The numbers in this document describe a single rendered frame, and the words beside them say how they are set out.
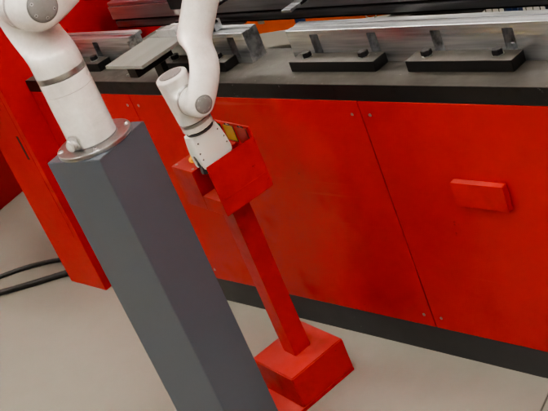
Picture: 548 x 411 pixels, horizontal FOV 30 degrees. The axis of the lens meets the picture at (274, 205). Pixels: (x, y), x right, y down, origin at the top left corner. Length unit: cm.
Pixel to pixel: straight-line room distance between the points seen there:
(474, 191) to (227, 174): 63
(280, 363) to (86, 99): 103
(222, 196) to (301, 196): 39
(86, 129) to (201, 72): 31
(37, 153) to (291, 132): 130
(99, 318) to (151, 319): 126
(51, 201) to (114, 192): 153
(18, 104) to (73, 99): 138
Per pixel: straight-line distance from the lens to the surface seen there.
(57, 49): 239
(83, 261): 405
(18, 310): 427
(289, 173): 292
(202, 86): 248
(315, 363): 295
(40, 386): 370
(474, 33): 242
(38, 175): 390
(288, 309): 293
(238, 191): 265
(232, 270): 347
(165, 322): 262
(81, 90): 241
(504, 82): 230
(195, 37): 253
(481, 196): 248
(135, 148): 247
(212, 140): 261
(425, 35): 250
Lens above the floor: 181
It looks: 26 degrees down
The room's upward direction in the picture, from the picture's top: 23 degrees counter-clockwise
